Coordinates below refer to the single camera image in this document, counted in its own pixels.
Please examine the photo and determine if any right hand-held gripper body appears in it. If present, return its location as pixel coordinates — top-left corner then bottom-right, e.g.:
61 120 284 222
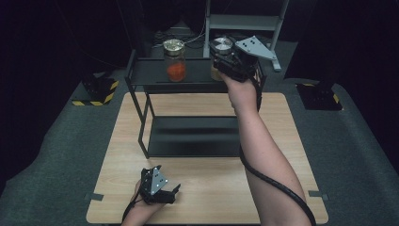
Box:
219 35 278 84

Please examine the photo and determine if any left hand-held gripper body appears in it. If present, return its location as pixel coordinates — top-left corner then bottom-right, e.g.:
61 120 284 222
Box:
138 166 177 205

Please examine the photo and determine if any glass jar with orange powder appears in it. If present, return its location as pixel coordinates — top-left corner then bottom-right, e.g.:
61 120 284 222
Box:
162 38 187 83

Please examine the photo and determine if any black metal shelf rack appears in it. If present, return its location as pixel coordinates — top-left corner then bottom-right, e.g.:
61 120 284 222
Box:
124 49 268 159

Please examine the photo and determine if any person's left hand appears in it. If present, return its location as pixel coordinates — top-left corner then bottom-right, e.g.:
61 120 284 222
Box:
133 180 168 211

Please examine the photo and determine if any person's right hand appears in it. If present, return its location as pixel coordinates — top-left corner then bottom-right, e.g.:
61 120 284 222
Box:
219 71 263 113

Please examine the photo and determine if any grey metal stand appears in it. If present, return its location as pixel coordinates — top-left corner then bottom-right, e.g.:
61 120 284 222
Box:
202 0 291 73

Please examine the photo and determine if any grey tape strip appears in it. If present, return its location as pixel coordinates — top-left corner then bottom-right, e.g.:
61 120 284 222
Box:
84 192 104 202
307 189 330 202

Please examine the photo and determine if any black yellow striped stand base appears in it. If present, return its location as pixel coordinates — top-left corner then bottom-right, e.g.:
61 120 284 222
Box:
72 74 120 107
295 81 343 112

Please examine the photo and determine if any grey felt mat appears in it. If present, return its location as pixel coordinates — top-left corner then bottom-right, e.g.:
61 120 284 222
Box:
0 40 399 226

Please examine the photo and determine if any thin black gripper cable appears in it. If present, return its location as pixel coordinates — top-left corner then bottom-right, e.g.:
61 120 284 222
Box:
120 190 143 223

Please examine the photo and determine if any thick black gripper cable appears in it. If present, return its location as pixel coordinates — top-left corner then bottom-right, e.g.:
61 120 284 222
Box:
239 70 317 226

